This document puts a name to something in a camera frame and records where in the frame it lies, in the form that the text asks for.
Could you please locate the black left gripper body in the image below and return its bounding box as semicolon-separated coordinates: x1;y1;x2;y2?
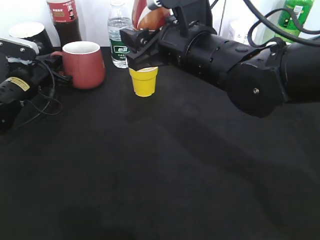
29;54;73;88

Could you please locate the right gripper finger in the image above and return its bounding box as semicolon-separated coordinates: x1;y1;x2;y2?
119;28;161;53
126;48;173;71

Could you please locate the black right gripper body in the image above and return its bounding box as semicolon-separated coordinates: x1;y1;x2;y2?
157;23;225;80

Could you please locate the orange soda bottle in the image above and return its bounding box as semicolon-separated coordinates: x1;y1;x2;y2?
132;0;170;32

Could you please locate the red ceramic mug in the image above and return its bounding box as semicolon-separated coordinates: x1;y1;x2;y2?
50;41;106;90

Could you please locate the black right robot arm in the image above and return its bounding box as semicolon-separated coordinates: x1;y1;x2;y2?
120;22;320;118

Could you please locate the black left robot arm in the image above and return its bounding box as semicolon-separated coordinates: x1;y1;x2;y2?
0;54;73;134

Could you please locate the black ceramic mug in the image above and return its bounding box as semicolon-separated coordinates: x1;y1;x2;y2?
8;21;55;56

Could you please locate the green sprite bottle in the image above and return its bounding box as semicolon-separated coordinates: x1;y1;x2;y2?
277;0;314;37

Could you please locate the yellow paper cup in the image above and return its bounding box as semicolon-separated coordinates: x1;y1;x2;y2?
129;66;159;98

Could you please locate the clear water bottle green label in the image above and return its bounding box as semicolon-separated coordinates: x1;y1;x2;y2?
107;0;132;69

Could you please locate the dark cola bottle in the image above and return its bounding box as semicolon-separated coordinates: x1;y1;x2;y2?
46;0;82;47

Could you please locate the black table cloth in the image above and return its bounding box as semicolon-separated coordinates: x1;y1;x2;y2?
0;48;320;240

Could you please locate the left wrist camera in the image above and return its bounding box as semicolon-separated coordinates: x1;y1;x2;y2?
0;38;40;65

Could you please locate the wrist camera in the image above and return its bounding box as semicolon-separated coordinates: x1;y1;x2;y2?
146;0;213;38
0;38;40;65

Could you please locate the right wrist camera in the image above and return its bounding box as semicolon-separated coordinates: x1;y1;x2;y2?
146;0;213;38

